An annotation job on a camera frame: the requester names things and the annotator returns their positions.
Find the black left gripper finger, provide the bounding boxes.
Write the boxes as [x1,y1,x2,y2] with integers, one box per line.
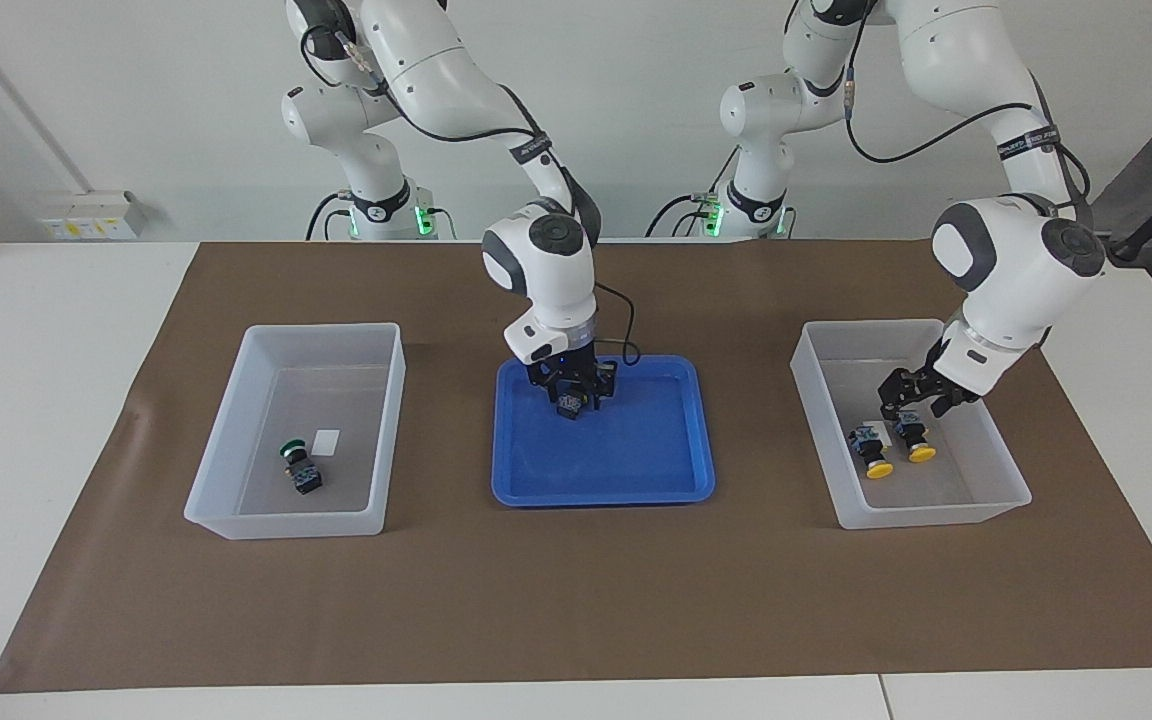
[878,367,923,422]
[926,390,983,420]

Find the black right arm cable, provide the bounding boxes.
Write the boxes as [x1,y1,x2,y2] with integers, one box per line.
[298,0,642,369]

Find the white wall conduit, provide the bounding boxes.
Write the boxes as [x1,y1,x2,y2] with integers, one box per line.
[0,0,95,197]

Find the yellow push button switch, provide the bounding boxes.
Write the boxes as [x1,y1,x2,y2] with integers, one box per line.
[846,424,895,481]
[891,413,938,464]

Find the beige wall socket box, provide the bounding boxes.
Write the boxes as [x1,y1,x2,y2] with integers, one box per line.
[41,190,149,241]

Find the black base cable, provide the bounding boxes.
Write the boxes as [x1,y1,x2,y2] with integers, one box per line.
[646,150,737,239]
[306,193,352,241]

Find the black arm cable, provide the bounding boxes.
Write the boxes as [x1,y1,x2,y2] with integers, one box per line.
[841,0,1095,236]
[298,0,642,369]

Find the blue plastic tray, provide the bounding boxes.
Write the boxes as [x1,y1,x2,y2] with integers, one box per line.
[491,354,717,508]

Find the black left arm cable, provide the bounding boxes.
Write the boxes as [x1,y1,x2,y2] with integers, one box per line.
[841,0,1095,236]

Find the brown table mat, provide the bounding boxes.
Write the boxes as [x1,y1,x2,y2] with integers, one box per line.
[0,240,1152,694]

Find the translucent white plastic box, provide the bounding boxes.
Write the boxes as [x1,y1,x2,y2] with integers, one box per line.
[183,322,407,541]
[790,318,1034,531]

